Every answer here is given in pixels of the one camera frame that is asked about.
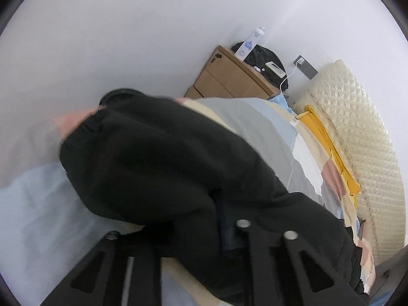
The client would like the yellow cloth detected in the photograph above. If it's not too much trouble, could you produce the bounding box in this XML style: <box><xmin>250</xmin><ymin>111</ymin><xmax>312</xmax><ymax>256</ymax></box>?
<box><xmin>298</xmin><ymin>105</ymin><xmax>361</xmax><ymax>205</ymax></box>

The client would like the black jacket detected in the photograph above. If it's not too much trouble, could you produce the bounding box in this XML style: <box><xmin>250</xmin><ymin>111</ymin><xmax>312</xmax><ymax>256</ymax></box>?
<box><xmin>59</xmin><ymin>87</ymin><xmax>372</xmax><ymax>306</ymax></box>

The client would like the white bottle with blue print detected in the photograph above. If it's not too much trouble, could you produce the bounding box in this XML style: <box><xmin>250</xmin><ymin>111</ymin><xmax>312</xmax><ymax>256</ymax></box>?
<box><xmin>236</xmin><ymin>27</ymin><xmax>266</xmax><ymax>61</ymax></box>

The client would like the black plastic bag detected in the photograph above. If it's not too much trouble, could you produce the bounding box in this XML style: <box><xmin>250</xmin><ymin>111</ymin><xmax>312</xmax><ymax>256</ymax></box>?
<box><xmin>231</xmin><ymin>42</ymin><xmax>289</xmax><ymax>92</ymax></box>

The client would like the grey bed frame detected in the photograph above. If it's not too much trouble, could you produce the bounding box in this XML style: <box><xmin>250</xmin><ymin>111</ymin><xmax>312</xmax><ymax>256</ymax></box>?
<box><xmin>371</xmin><ymin>253</ymin><xmax>408</xmax><ymax>306</ymax></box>

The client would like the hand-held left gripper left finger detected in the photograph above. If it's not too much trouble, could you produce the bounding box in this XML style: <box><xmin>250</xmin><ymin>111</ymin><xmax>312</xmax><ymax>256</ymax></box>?
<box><xmin>41</xmin><ymin>231</ymin><xmax>164</xmax><ymax>306</ymax></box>

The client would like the grey wall socket plate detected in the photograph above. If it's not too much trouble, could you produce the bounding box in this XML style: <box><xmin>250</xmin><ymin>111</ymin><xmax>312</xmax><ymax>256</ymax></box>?
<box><xmin>293</xmin><ymin>55</ymin><xmax>318</xmax><ymax>80</ymax></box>

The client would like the pastel patchwork bed sheet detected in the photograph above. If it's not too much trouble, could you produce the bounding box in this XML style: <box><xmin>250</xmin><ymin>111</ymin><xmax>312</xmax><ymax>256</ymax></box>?
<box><xmin>0</xmin><ymin>97</ymin><xmax>377</xmax><ymax>306</ymax></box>

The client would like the white remote control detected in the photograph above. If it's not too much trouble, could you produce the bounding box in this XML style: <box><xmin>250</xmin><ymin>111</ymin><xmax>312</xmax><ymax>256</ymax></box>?
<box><xmin>265</xmin><ymin>61</ymin><xmax>286</xmax><ymax>78</ymax></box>

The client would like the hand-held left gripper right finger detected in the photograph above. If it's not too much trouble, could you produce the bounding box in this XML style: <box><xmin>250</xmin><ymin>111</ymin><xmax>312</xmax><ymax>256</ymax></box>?
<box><xmin>219</xmin><ymin>194</ymin><xmax>368</xmax><ymax>306</ymax></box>

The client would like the wooden nightstand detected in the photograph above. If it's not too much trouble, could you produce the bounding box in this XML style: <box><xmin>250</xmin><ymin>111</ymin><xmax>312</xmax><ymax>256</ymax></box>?
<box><xmin>184</xmin><ymin>45</ymin><xmax>282</xmax><ymax>100</ymax></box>

